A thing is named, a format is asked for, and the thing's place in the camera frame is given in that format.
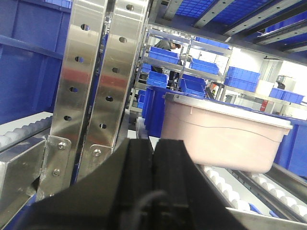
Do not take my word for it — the white lidded plastic bin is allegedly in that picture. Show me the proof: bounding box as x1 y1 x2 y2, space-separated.
161 93 293 173

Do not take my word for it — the perforated steel upright post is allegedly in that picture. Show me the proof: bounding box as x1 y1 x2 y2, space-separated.
49 0 107 189

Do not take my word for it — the person in dark clothes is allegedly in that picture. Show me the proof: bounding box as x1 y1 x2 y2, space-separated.
148 40 181 88

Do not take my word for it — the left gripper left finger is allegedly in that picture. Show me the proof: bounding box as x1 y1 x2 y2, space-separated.
21 139 153 230

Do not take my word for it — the large blue bin left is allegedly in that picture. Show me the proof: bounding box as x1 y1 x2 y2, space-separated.
0 0 72 124

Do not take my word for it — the blue bin behind white bin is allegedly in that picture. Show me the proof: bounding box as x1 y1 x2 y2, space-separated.
141 86 207 138

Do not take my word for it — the white roller conveyor track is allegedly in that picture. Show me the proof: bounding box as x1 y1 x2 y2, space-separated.
135 117 307 223

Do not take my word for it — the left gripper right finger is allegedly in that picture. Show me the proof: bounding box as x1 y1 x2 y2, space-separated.
153 139 245 230

